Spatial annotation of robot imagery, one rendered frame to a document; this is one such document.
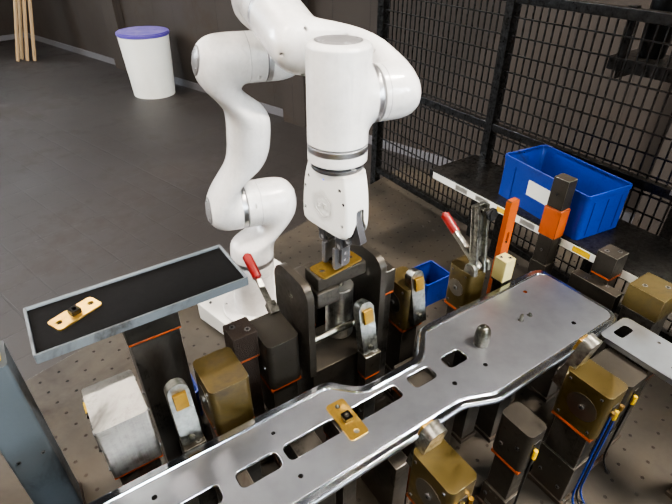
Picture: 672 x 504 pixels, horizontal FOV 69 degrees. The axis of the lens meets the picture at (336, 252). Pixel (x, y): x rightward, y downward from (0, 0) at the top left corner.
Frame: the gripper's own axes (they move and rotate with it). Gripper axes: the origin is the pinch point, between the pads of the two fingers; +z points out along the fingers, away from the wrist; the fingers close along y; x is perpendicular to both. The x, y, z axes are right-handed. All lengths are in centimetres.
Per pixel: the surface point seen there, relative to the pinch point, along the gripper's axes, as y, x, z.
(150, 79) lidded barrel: -509, 175, 110
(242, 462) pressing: 3.4, -22.9, 29.5
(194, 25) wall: -498, 232, 58
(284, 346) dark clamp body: -7.3, -6.0, 22.6
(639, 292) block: 30, 63, 23
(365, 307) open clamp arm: -3.1, 10.9, 19.7
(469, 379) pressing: 17.5, 19.2, 29.1
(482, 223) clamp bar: -0.5, 44.3, 12.2
